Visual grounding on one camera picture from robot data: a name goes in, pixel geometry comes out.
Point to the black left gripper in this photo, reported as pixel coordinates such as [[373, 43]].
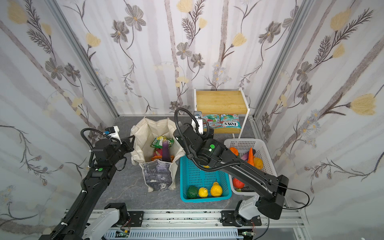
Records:
[[127, 142]]

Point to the purple eggplant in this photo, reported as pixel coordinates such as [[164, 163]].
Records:
[[166, 156]]

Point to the cream canvas tote bag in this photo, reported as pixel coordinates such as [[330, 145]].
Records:
[[159, 175]]

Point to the orange candy bag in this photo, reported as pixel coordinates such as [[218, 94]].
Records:
[[156, 156]]

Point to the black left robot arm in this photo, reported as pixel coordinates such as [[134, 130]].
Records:
[[105, 154]]

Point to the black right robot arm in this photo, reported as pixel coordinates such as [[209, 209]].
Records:
[[209, 155]]

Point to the red green candy bag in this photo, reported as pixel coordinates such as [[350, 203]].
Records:
[[213, 120]]

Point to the teal Fox's candy bag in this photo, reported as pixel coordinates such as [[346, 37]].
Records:
[[230, 121]]

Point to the teal plastic basket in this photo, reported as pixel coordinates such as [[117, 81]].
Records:
[[191, 176]]

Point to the green avocado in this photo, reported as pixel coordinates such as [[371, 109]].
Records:
[[192, 192]]

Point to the yellow lemon front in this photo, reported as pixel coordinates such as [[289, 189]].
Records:
[[203, 193]]

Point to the white wooden two-tier shelf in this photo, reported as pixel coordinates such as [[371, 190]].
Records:
[[223, 102]]

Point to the yellow pear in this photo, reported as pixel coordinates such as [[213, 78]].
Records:
[[216, 190]]

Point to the orange tomato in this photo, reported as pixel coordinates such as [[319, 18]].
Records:
[[234, 151]]

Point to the white plastic basket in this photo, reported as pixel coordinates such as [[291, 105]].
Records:
[[260, 151]]

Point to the orange carrot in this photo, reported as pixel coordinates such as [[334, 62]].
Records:
[[251, 157]]

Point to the yellow onion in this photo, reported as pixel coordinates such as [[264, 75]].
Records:
[[258, 163]]

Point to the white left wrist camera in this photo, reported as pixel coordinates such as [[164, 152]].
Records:
[[113, 133]]

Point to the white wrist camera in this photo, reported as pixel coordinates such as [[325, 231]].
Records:
[[113, 133], [200, 127]]

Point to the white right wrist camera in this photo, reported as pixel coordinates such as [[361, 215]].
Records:
[[200, 127]]

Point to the aluminium rail frame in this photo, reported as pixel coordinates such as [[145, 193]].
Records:
[[178, 224]]

